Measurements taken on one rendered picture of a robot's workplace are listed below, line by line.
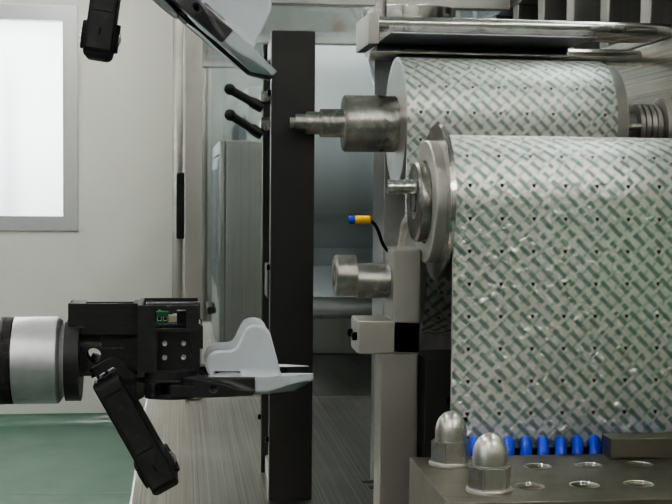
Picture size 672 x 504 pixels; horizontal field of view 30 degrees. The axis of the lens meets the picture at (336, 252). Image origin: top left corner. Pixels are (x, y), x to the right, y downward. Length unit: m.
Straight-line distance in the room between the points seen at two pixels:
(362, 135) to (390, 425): 0.35
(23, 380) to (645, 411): 0.56
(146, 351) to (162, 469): 0.11
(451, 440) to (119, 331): 0.30
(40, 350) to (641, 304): 0.54
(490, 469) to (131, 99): 5.80
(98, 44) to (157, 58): 5.57
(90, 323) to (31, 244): 5.62
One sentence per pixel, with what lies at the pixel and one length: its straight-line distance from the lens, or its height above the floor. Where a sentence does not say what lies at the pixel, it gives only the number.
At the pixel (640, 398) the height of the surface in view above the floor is 1.07.
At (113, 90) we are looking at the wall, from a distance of 6.69.
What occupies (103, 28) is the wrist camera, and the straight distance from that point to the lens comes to 1.13.
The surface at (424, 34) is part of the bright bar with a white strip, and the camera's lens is 1.44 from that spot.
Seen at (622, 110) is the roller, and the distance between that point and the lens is 1.43.
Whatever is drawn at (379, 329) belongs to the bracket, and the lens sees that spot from 1.19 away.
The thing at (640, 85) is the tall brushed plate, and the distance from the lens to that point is 1.60.
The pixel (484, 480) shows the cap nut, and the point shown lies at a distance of 0.98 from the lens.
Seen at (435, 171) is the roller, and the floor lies 1.28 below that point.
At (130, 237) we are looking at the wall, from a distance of 6.67.
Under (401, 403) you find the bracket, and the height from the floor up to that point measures 1.06.
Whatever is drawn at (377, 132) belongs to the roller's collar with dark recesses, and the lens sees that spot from 1.40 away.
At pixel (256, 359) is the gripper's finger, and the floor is 1.11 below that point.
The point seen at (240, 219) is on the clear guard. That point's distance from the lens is 2.14.
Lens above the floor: 1.26
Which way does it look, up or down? 3 degrees down
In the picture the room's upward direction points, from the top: 1 degrees clockwise
